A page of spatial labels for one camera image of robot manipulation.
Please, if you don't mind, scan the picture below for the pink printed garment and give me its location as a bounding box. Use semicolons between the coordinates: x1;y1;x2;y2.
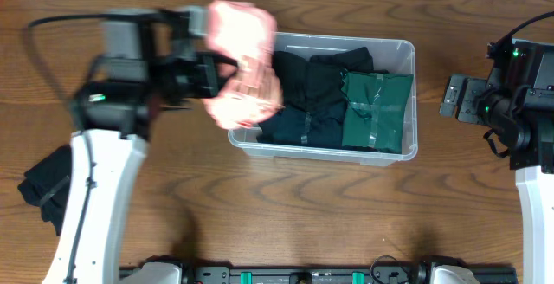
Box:
203;0;283;130

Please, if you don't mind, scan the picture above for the dark green garment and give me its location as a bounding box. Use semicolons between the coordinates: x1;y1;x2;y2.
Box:
341;72;414;154

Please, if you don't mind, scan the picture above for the black garment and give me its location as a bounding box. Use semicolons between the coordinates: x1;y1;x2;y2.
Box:
272;47;377;112
17;145;72;236

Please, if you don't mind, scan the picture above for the dark navy taped garment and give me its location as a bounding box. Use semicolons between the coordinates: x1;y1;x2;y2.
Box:
256;101;346;149

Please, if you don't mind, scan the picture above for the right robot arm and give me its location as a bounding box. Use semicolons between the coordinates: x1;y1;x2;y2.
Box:
440;36;553;283

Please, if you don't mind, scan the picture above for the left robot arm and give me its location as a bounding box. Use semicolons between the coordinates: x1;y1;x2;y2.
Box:
45;6;225;283

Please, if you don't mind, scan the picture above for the clear plastic storage container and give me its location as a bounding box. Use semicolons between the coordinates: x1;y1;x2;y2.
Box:
228;32;418;167

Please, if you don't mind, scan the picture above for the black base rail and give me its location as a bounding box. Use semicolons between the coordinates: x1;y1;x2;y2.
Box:
119;255;519;284

